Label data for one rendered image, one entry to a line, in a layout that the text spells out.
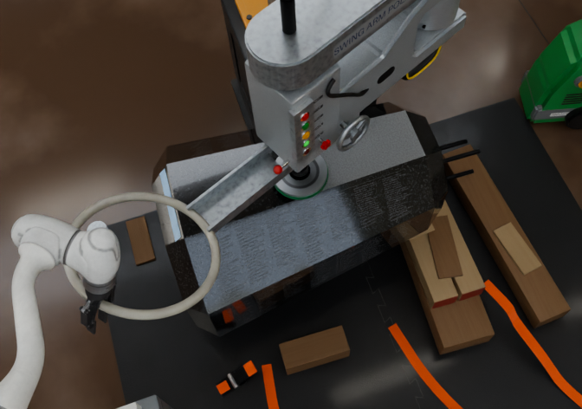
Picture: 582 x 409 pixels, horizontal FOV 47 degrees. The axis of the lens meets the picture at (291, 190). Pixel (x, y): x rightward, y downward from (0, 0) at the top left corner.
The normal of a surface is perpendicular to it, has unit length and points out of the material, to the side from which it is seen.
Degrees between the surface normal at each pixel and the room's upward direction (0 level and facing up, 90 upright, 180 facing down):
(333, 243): 45
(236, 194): 2
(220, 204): 2
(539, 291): 0
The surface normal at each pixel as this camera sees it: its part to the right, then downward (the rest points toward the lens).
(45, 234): 0.21, -0.54
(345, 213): 0.21, 0.26
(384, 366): -0.04, -0.46
